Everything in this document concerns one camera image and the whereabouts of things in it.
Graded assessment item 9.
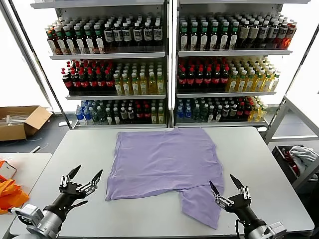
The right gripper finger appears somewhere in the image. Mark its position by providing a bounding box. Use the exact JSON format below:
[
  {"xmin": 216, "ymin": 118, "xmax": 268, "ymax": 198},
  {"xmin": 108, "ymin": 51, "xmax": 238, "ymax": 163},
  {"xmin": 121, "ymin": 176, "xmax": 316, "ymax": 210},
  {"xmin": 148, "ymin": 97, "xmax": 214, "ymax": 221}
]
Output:
[
  {"xmin": 229, "ymin": 174, "xmax": 251, "ymax": 201},
  {"xmin": 209, "ymin": 180, "xmax": 235, "ymax": 209}
]

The purple t-shirt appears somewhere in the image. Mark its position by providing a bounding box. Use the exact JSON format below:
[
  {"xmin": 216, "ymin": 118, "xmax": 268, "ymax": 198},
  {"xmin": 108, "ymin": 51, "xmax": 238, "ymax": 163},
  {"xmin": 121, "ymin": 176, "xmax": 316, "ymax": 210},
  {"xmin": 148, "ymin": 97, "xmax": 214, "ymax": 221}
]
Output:
[{"xmin": 104, "ymin": 126, "xmax": 226, "ymax": 230}]

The orange cloth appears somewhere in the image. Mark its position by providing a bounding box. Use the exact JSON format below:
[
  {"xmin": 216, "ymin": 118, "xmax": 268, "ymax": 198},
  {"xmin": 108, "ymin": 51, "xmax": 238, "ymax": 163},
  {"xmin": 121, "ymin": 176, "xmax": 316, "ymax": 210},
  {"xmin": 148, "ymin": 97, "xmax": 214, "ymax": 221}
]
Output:
[{"xmin": 0, "ymin": 175, "xmax": 30, "ymax": 215}]

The green label tea bottle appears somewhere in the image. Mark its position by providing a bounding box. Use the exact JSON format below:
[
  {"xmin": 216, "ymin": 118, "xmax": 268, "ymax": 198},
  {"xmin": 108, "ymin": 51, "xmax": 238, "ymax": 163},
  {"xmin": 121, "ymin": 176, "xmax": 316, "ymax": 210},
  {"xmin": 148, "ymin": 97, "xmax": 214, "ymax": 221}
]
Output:
[
  {"xmin": 74, "ymin": 24, "xmax": 86, "ymax": 54},
  {"xmin": 63, "ymin": 24, "xmax": 76, "ymax": 54},
  {"xmin": 210, "ymin": 21, "xmax": 220, "ymax": 50},
  {"xmin": 54, "ymin": 25, "xmax": 67, "ymax": 55},
  {"xmin": 199, "ymin": 21, "xmax": 210, "ymax": 50},
  {"xmin": 94, "ymin": 23, "xmax": 105, "ymax": 54},
  {"xmin": 229, "ymin": 21, "xmax": 240, "ymax": 50},
  {"xmin": 84, "ymin": 24, "xmax": 95, "ymax": 54},
  {"xmin": 189, "ymin": 21, "xmax": 200, "ymax": 50},
  {"xmin": 179, "ymin": 21, "xmax": 190, "ymax": 50},
  {"xmin": 220, "ymin": 21, "xmax": 230, "ymax": 50}
]

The beige label dark bottle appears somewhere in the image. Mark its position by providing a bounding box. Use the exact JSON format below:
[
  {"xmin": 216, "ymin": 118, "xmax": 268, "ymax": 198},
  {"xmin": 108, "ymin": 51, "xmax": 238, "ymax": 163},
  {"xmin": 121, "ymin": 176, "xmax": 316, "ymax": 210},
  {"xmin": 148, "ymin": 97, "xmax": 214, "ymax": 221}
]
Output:
[
  {"xmin": 239, "ymin": 20, "xmax": 251, "ymax": 49},
  {"xmin": 249, "ymin": 20, "xmax": 260, "ymax": 49}
]

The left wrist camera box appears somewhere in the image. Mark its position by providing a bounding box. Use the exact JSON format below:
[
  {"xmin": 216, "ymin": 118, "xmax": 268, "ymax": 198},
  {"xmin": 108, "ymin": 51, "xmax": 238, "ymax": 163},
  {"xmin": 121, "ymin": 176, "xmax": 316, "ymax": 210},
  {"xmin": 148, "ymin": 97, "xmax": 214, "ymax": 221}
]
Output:
[{"xmin": 8, "ymin": 203, "xmax": 45, "ymax": 226}]

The open cardboard box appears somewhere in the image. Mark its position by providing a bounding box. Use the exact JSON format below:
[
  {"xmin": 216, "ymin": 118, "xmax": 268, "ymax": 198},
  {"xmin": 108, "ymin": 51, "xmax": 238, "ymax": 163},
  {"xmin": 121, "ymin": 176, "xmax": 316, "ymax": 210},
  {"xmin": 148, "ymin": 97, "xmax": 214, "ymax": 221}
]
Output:
[{"xmin": 0, "ymin": 106, "xmax": 53, "ymax": 142}]

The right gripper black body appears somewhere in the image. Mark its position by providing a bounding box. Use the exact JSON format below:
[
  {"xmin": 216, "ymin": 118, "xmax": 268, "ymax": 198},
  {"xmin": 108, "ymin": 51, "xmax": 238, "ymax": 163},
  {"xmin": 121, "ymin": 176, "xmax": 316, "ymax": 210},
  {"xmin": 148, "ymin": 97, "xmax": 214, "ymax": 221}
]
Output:
[{"xmin": 225, "ymin": 193, "xmax": 260, "ymax": 226}]

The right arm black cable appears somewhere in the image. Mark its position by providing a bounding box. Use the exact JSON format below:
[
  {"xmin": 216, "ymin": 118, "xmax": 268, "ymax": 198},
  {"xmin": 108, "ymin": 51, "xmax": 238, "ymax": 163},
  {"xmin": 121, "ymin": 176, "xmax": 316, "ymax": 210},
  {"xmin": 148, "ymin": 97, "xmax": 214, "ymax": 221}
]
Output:
[{"xmin": 234, "ymin": 218, "xmax": 244, "ymax": 237}]

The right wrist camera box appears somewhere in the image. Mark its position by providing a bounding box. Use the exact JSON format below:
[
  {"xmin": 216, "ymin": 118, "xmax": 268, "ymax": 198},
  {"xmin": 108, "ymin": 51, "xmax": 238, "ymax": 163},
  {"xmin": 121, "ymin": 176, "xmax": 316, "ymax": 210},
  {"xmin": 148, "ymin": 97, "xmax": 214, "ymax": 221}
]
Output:
[{"xmin": 265, "ymin": 221, "xmax": 290, "ymax": 239}]

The black plastic crate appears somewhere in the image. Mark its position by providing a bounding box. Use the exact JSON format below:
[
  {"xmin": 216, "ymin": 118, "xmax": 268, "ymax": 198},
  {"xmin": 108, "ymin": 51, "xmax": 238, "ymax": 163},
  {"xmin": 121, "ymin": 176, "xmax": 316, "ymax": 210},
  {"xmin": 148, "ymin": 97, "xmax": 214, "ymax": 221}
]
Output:
[{"xmin": 271, "ymin": 145, "xmax": 319, "ymax": 185}]

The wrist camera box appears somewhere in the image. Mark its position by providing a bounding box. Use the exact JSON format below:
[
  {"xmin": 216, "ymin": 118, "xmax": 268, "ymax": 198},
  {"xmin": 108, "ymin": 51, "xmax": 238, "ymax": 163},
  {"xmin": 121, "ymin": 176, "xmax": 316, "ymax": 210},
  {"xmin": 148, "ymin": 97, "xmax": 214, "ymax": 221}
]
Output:
[
  {"xmin": 265, "ymin": 221, "xmax": 290, "ymax": 239},
  {"xmin": 8, "ymin": 203, "xmax": 45, "ymax": 226}
]

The orange red tea bottle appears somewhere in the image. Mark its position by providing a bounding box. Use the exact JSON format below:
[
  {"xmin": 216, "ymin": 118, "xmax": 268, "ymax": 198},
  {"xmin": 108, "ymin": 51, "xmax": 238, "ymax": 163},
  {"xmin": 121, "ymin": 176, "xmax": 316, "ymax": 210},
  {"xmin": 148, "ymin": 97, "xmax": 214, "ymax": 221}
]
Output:
[
  {"xmin": 285, "ymin": 21, "xmax": 298, "ymax": 50},
  {"xmin": 45, "ymin": 26, "xmax": 57, "ymax": 55}
]

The white metal beverage shelf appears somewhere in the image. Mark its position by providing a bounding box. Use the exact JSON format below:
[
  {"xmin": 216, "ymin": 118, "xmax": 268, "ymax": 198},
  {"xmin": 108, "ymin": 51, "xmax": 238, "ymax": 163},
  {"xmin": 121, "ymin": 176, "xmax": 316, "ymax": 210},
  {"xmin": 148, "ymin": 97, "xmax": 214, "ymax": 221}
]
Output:
[
  {"xmin": 173, "ymin": 0, "xmax": 295, "ymax": 129},
  {"xmin": 29, "ymin": 0, "xmax": 172, "ymax": 130}
]

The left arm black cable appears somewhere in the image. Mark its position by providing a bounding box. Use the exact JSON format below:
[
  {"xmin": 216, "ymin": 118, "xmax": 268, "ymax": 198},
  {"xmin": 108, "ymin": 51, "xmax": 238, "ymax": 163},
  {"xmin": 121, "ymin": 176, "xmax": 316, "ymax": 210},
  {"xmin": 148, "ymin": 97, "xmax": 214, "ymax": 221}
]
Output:
[{"xmin": 63, "ymin": 200, "xmax": 88, "ymax": 217}]

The grey label dark bottle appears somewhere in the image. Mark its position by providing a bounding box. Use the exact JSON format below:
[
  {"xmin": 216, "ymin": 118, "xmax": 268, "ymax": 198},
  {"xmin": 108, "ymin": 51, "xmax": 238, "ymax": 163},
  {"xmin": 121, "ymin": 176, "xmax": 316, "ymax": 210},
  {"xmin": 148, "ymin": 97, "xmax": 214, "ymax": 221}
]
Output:
[
  {"xmin": 277, "ymin": 21, "xmax": 289, "ymax": 49},
  {"xmin": 258, "ymin": 20, "xmax": 270, "ymax": 49},
  {"xmin": 268, "ymin": 20, "xmax": 280, "ymax": 49}
]

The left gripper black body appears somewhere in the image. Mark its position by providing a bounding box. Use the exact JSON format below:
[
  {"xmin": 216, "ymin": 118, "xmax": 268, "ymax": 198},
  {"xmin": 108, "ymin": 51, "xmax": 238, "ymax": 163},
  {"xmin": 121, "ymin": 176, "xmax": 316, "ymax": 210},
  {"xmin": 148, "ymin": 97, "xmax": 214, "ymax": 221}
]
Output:
[{"xmin": 51, "ymin": 183, "xmax": 88, "ymax": 212}]

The red garment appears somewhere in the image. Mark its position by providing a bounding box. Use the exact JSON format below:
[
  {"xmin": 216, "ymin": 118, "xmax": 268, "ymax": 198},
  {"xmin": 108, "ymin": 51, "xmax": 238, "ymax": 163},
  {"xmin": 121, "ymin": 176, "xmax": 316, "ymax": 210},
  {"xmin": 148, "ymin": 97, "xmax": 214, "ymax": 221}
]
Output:
[{"xmin": 282, "ymin": 148, "xmax": 300, "ymax": 175}]

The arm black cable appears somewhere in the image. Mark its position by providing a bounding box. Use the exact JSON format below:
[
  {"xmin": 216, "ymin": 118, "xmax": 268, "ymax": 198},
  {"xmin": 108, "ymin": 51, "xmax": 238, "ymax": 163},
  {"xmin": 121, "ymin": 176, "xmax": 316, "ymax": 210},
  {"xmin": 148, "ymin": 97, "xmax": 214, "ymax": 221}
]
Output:
[
  {"xmin": 234, "ymin": 218, "xmax": 244, "ymax": 237},
  {"xmin": 63, "ymin": 200, "xmax": 88, "ymax": 217}
]

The white garment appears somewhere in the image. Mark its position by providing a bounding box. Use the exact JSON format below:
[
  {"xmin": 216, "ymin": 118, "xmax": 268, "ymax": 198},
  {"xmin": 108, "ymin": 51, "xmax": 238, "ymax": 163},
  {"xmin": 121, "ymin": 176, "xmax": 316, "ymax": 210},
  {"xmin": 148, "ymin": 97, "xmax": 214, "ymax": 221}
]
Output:
[{"xmin": 288, "ymin": 145, "xmax": 319, "ymax": 175}]

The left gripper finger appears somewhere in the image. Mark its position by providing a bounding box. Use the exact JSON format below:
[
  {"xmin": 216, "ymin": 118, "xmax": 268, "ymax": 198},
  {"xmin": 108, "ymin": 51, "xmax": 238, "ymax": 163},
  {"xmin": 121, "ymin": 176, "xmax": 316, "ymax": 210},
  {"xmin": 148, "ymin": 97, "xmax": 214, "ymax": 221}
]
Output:
[
  {"xmin": 58, "ymin": 164, "xmax": 82, "ymax": 193},
  {"xmin": 76, "ymin": 169, "xmax": 104, "ymax": 197}
]

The white vertical light strip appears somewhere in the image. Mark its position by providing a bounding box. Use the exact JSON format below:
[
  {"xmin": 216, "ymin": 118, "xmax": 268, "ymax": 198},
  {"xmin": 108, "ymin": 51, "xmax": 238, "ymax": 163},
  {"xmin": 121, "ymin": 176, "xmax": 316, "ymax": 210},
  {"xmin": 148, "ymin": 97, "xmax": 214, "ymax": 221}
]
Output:
[{"xmin": 167, "ymin": 0, "xmax": 175, "ymax": 111}]

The black white label bottle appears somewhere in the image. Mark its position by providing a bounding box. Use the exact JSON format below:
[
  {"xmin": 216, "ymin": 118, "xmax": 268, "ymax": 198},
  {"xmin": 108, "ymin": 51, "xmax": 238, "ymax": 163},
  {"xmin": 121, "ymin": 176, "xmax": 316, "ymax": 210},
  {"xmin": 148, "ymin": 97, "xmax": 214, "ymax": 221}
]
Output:
[
  {"xmin": 153, "ymin": 21, "xmax": 162, "ymax": 52},
  {"xmin": 122, "ymin": 22, "xmax": 133, "ymax": 52},
  {"xmin": 113, "ymin": 22, "xmax": 123, "ymax": 52},
  {"xmin": 143, "ymin": 21, "xmax": 153, "ymax": 52},
  {"xmin": 103, "ymin": 22, "xmax": 115, "ymax": 52},
  {"xmin": 133, "ymin": 21, "xmax": 143, "ymax": 52}
]

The grey metal frame table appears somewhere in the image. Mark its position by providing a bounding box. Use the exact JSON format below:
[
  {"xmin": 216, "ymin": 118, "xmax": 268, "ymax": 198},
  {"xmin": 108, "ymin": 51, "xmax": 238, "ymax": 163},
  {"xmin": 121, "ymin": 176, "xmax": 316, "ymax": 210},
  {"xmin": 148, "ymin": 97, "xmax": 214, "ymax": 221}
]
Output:
[{"xmin": 264, "ymin": 94, "xmax": 319, "ymax": 194}]

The white orange carton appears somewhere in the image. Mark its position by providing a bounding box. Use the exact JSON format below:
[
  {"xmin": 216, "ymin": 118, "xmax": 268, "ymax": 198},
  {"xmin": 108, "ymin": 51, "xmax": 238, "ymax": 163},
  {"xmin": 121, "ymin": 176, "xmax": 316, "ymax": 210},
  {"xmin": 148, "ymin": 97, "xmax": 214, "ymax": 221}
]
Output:
[{"xmin": 0, "ymin": 159, "xmax": 17, "ymax": 182}]

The yellow juice bottle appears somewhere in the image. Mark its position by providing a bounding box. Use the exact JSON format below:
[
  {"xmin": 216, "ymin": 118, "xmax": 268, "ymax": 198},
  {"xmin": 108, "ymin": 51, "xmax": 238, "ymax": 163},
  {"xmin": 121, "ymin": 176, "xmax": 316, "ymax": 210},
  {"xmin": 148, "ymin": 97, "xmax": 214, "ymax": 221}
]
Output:
[
  {"xmin": 122, "ymin": 73, "xmax": 132, "ymax": 96},
  {"xmin": 271, "ymin": 71, "xmax": 282, "ymax": 92},
  {"xmin": 139, "ymin": 72, "xmax": 148, "ymax": 95},
  {"xmin": 262, "ymin": 70, "xmax": 274, "ymax": 92},
  {"xmin": 236, "ymin": 70, "xmax": 247, "ymax": 93},
  {"xmin": 130, "ymin": 73, "xmax": 140, "ymax": 96},
  {"xmin": 148, "ymin": 72, "xmax": 157, "ymax": 95},
  {"xmin": 245, "ymin": 70, "xmax": 256, "ymax": 92},
  {"xmin": 156, "ymin": 71, "xmax": 165, "ymax": 95},
  {"xmin": 250, "ymin": 104, "xmax": 260, "ymax": 122},
  {"xmin": 113, "ymin": 73, "xmax": 123, "ymax": 96},
  {"xmin": 258, "ymin": 104, "xmax": 269, "ymax": 121},
  {"xmin": 227, "ymin": 70, "xmax": 239, "ymax": 93},
  {"xmin": 253, "ymin": 70, "xmax": 265, "ymax": 92}
]

